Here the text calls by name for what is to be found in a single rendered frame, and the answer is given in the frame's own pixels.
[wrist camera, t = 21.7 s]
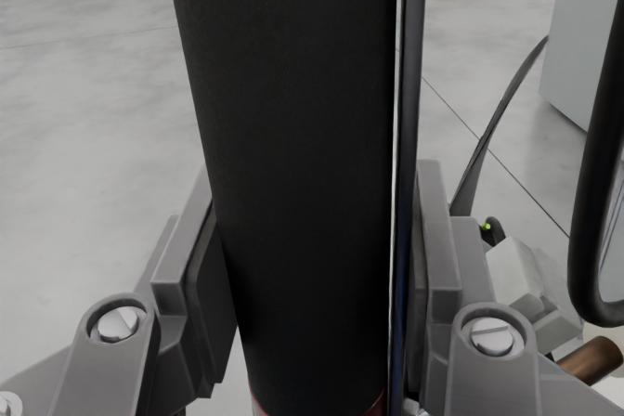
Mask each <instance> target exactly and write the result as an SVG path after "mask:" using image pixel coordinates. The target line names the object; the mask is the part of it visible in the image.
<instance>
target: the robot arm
mask: <svg viewBox="0 0 624 416"><path fill-rule="evenodd" d="M237 326H238V322H237V318H236V313H235V308H234V304H233V299H232V294H231V290H230V285H229V280H228V272H227V267H226V262H225V257H224V253H223V248H222V243H221V239H220V234H219V229H218V225H217V220H216V215H215V207H214V202H213V197H212V192H211V188H210V183H209V178H208V174H207V169H206V164H205V160H204V162H203V164H202V166H201V170H200V172H199V173H198V175H197V177H196V180H195V182H194V184H193V186H192V189H191V191H190V193H189V195H188V198H187V200H186V202H185V204H184V207H183V209H182V211H181V213H180V214H169V215H168V217H167V219H166V220H165V222H164V224H163V227H162V230H161V232H160V234H159V236H158V238H157V240H156V241H155V243H154V246H153V248H152V250H151V252H150V254H149V257H148V259H147V261H146V263H145V265H144V267H143V269H142V271H141V273H140V275H139V277H138V279H137V281H136V284H135V287H134V289H133V291H132V292H121V293H116V294H113V295H110V296H108V297H106V298H103V299H101V300H100V301H98V302H97V303H95V304H94V305H92V306H91V307H90V308H89V309H88V310H87V311H86V312H85V313H84V315H83V316H82V318H81V320H80V322H79V324H78V327H77V330H76V333H75V335H74V338H73V341H72V343H71V344H69V345H67V346H65V347H63V348H62V349H60V350H59V351H57V352H55V353H54V354H52V355H50V356H48V357H46V358H44V359H42V360H40V361H39V362H37V363H35V364H33V365H31V367H29V368H27V369H25V370H23V371H21V372H19V373H17V374H16V375H14V376H12V377H10V378H8V379H7V380H5V381H3V382H1V383H0V416H186V406H187V405H189V404H190V403H192V402H193V401H194V400H196V399H197V398H211V396H212V393H213V390H214V386H215V384H221V383H222V382H223V380H224V377H225V373H226V369H227V365H228V359H229V355H230V352H231V348H232V345H233V341H234V337H235V333H236V330H237ZM406 353H407V370H408V387H409V392H419V405H420V409H423V410H424V411H426V412H427V413H428V414H429V415H430V416H624V409H622V408H621V407H620V406H618V405H617V404H615V403H614V402H612V401H611V400H609V399H608V398H606V397H605V396H603V395H601V394H600V393H598V392H597V391H595V390H594V389H592V388H591V387H589V386H588V385H586V384H585V383H584V382H582V381H581V380H580V379H578V378H577V377H575V376H574V375H572V374H571V373H569V372H568V371H566V370H564V369H563V368H561V367H560V366H558V365H557V364H555V363H554V362H552V361H551V360H549V359H548V358H546V357H545V356H543V355H542V354H541V353H540V352H538V348H537V337H536V334H535V331H534V328H533V327H532V325H531V324H530V322H529V321H528V319H527V318H526V317H524V316H523V315H522V314H521V313H520V312H518V311H517V310H515V309H513V308H511V307H509V306H507V305H503V304H500V303H497V301H496V296H495V293H494V289H493V285H492V280H491V277H490V273H489V268H488V261H487V258H486V253H485V249H484V245H483V241H482V237H481V233H480V229H479V225H478V222H477V219H476V217H475V216H449V206H448V200H447V194H446V189H445V184H444V178H443V173H442V167H441V161H440V160H439V159H417V162H416V178H415V195H414V211H413V228H412V231H411V242H410V259H409V292H408V310H407V327H406Z"/></svg>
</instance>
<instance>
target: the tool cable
mask: <svg viewBox="0 0 624 416"><path fill-rule="evenodd" d="M623 149H624V0H617V5H616V10H615V14H614V18H613V21H612V26H611V30H610V34H609V38H608V42H607V46H606V51H605V54H604V62H603V66H602V70H601V74H600V78H599V83H598V86H597V91H596V95H595V99H594V103H593V108H592V112H591V120H590V124H589V129H588V134H587V137H586V142H585V147H584V151H583V156H582V161H581V166H580V171H579V176H578V185H577V191H576V197H575V202H574V208H573V214H572V221H571V229H570V236H569V243H568V255H567V288H568V294H569V297H570V301H571V304H572V305H573V307H575V309H576V311H577V312H578V314H579V315H580V317H581V318H582V319H584V320H585V323H584V327H583V342H584V344H586V343H587V342H589V341H590V340H591V339H593V338H594V337H596V336H599V335H601V336H604V337H607V338H609V339H610V340H612V341H613V342H614V343H615V344H616V345H617V346H618V348H619V349H620V351H621V353H622V356H623V364H622V365H621V366H620V367H619V368H617V369H616V370H614V371H612V372H611V373H610V374H608V376H611V377H614V378H618V379H619V378H624V299H623V300H620V301H616V302H604V301H603V300H602V298H601V295H600V292H599V280H598V275H599V264H600V257H601V250H602V244H603V239H604V234H605V224H606V220H607V216H608V211H609V207H610V202H611V198H612V194H613V190H614V186H615V182H616V178H617V174H618V168H619V164H620V159H621V155H622V152H623Z"/></svg>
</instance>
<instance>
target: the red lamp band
mask: <svg viewBox="0 0 624 416"><path fill-rule="evenodd" d="M388 372H389V371H388V361H387V376H386V381H385V385H384V388H383V391H382V393H381V394H380V396H379V397H378V399H377V401H376V402H375V403H374V404H373V405H372V406H371V408H370V409H368V410H367V411H366V412H365V413H364V414H362V415H361V416H385V413H386V410H387V402H388ZM247 378H248V373H247ZM248 385H249V389H250V394H251V399H252V403H253V412H254V416H270V415H269V414H268V413H267V412H266V411H265V410H264V409H263V408H262V407H261V406H260V405H259V404H258V402H257V401H256V399H255V397H254V394H253V392H252V389H251V386H250V383H249V378H248Z"/></svg>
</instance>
